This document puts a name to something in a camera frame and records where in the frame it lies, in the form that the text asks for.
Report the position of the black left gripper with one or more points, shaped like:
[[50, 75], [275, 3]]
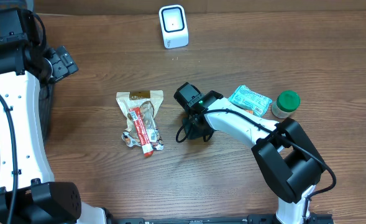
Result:
[[62, 63]]

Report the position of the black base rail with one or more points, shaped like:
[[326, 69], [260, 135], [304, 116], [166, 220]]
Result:
[[195, 221]]

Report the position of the green lid jar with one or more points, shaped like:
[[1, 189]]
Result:
[[286, 104]]

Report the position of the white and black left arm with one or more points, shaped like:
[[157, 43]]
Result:
[[29, 192]]

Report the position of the white barcode scanner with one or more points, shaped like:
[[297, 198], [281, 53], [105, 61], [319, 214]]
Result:
[[173, 26]]

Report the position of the beige snack pouch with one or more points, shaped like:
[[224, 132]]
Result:
[[148, 102]]

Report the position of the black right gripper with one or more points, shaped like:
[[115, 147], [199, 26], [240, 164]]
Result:
[[194, 128]]

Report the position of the teal plastic packet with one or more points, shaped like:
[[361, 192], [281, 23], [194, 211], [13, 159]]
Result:
[[247, 99]]

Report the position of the red snack stick packet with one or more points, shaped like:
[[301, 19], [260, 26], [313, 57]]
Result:
[[141, 131]]

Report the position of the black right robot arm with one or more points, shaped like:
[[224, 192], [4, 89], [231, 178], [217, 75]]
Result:
[[286, 157]]

